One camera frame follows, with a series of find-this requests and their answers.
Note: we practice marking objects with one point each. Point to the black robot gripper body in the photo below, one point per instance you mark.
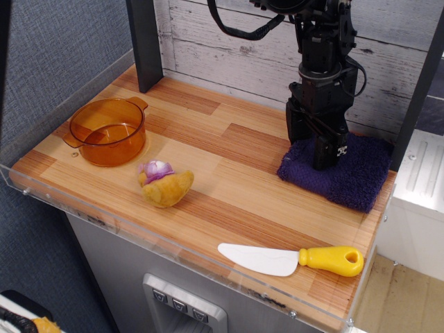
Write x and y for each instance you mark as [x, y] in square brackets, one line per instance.
[326, 97]

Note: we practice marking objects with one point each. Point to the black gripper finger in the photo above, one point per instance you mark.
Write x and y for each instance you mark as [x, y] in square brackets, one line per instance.
[329, 147]
[297, 126]

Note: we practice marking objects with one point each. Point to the purple towel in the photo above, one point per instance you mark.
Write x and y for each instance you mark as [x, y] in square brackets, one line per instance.
[354, 182]

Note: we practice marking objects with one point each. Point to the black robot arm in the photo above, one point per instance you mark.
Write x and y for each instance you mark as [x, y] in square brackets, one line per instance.
[324, 32]

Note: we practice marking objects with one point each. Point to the white toy sink unit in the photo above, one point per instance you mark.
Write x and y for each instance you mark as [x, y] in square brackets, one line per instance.
[411, 232]

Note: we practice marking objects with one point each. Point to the yellow toy croissant with onion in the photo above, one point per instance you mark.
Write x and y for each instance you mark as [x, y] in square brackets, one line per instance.
[161, 186]

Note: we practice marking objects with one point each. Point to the orange transparent plastic pot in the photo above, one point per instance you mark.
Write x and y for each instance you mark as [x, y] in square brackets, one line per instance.
[108, 132]

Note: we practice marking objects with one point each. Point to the grey toy fridge cabinet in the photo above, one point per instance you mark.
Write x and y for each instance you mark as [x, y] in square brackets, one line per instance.
[148, 288]

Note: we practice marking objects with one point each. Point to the clear acrylic table guard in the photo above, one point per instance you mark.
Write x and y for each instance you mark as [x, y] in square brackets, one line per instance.
[232, 145]

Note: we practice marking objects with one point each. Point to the yellow toy food bottom corner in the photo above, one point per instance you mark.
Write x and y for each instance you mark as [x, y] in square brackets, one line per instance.
[44, 325]

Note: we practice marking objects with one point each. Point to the dark right frame post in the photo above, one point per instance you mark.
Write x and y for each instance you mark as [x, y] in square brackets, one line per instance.
[419, 95]

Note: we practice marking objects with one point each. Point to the dark frame post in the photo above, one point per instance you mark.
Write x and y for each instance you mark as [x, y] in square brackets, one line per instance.
[145, 40]
[419, 95]

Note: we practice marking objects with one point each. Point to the toy knife yellow handle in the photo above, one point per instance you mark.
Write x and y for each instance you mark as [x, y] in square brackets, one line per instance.
[345, 261]

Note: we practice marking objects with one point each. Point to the dark left frame post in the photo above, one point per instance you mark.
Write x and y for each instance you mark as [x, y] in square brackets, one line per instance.
[145, 40]

